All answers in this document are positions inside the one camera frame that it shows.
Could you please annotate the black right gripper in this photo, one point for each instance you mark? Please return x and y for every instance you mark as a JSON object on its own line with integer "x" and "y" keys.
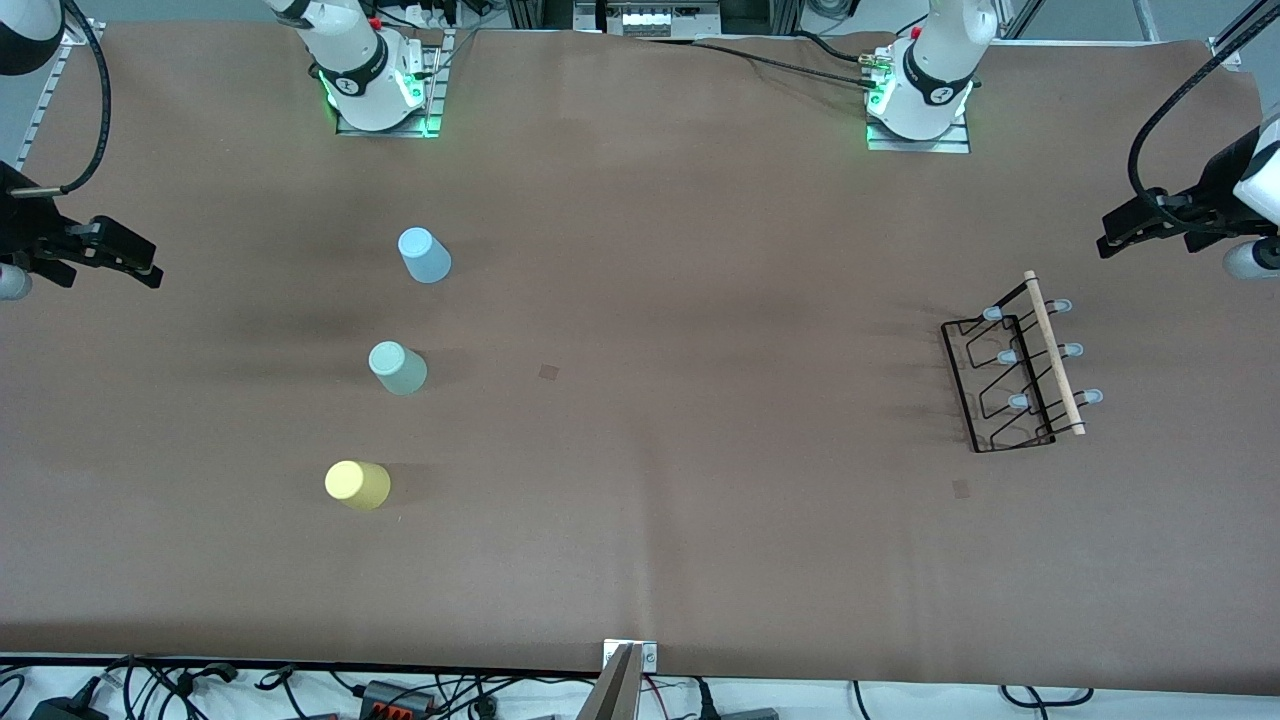
{"x": 28, "y": 232}

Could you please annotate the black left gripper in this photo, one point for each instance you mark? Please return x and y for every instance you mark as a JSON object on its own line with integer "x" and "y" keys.
{"x": 1208, "y": 205}

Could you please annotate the pale green plastic cup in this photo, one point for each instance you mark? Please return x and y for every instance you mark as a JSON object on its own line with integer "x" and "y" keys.
{"x": 399, "y": 369}

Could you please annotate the yellow plastic cup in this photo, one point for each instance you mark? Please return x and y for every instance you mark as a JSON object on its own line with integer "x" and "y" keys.
{"x": 356, "y": 485}

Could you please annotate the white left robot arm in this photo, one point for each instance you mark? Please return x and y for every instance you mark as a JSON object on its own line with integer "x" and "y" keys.
{"x": 935, "y": 70}

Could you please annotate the light blue plastic cup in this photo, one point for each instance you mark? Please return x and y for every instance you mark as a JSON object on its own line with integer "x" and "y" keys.
{"x": 426, "y": 256}

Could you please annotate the black power adapter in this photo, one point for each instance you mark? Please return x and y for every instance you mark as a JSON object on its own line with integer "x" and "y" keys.
{"x": 65, "y": 709}

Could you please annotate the black orange connector block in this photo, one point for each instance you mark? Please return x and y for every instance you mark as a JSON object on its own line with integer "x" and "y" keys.
{"x": 395, "y": 697}

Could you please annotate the white power strip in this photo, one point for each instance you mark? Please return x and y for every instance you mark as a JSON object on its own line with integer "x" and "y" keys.
{"x": 655, "y": 20}

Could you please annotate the brown table mat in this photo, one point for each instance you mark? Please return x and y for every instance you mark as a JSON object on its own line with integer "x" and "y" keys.
{"x": 700, "y": 540}

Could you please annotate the black plug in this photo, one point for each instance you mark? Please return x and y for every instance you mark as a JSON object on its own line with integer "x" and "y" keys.
{"x": 704, "y": 702}

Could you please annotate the grey metal profile bar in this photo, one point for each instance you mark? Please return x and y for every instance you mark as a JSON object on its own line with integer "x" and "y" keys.
{"x": 612, "y": 695}

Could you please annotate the perforated metal rail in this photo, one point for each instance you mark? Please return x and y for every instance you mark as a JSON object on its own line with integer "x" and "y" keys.
{"x": 45, "y": 95}

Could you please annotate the metal corner bracket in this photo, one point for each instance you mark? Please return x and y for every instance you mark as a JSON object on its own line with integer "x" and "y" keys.
{"x": 1225, "y": 52}

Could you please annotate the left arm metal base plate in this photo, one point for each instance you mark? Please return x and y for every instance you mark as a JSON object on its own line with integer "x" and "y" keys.
{"x": 945, "y": 143}

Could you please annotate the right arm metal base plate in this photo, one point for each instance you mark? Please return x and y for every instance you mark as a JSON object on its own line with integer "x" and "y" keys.
{"x": 435, "y": 90}

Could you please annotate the small metal edge bracket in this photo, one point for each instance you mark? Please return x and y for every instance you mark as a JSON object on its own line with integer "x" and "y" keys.
{"x": 648, "y": 657}

